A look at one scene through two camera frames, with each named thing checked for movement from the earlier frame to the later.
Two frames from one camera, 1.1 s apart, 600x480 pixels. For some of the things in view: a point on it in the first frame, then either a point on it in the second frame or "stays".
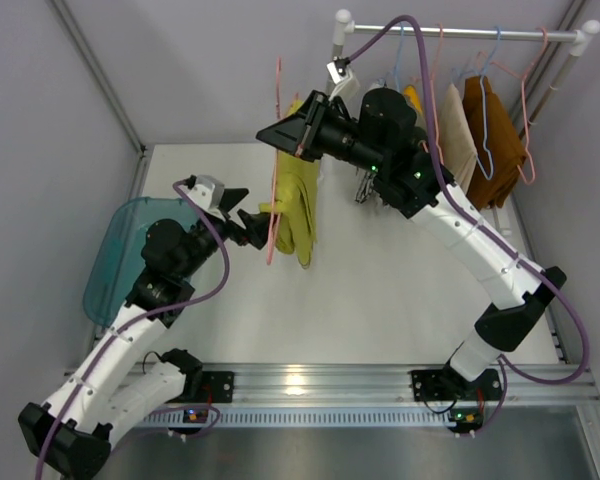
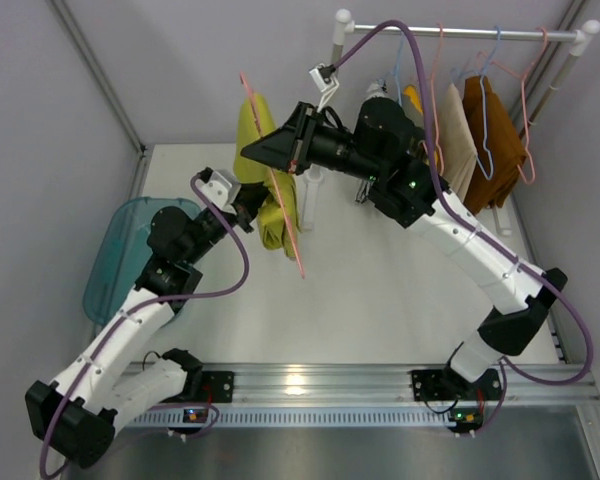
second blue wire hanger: [481, 73] stays
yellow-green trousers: [294, 202] → [278, 220]
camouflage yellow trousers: [411, 95] stays
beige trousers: [458, 153] stays
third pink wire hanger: [523, 102] stays
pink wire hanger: [276, 209] → [273, 181]
